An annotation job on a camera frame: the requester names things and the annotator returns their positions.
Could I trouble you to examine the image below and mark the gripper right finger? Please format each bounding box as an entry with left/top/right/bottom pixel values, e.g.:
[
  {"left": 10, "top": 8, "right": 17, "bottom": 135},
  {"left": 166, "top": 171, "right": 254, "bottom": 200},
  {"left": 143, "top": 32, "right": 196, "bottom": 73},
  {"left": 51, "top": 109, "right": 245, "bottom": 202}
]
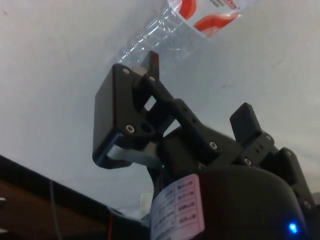
[{"left": 229, "top": 102, "right": 316, "bottom": 211}]

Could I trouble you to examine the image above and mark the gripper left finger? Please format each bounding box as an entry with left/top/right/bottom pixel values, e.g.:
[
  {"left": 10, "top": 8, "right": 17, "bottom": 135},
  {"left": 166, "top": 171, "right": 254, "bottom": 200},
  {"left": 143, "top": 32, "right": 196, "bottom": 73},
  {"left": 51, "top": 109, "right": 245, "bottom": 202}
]
[{"left": 91, "top": 50, "right": 224, "bottom": 171}]

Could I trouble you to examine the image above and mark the clear plastic bottle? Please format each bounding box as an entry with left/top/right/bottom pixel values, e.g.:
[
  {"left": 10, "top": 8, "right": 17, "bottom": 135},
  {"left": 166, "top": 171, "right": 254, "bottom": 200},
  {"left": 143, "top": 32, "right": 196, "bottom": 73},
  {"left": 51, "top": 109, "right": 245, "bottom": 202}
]
[{"left": 115, "top": 0, "right": 259, "bottom": 66}]

